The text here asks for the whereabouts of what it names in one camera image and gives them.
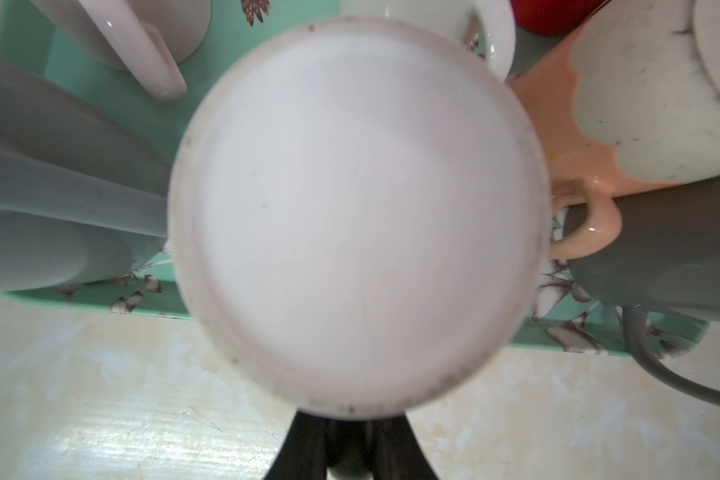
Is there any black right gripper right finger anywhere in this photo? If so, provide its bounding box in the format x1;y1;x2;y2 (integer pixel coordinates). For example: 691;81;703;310
365;414;438;480

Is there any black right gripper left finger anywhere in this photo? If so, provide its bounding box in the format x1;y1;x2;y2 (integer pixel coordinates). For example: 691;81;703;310
264;411;336;480

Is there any black and white mug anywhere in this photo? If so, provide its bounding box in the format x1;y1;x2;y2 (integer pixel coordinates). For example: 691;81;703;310
168;17;551;419

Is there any dark grey mug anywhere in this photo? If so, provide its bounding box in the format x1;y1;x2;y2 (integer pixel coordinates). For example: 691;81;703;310
568;176;720;407

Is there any peach and cream mug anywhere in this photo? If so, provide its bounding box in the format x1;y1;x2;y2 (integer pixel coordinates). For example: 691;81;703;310
511;1;720;260

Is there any pale pink mug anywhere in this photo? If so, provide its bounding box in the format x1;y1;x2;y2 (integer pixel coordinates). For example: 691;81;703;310
32;0;212;101

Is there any red mug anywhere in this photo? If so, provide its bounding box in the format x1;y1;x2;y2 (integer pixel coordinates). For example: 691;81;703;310
510;0;608;37

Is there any mint green floral tray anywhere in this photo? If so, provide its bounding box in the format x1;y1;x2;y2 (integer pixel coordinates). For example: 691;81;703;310
0;0;710;358

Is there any white mug with handle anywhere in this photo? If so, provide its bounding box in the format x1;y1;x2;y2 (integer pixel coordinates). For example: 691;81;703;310
339;0;516;81

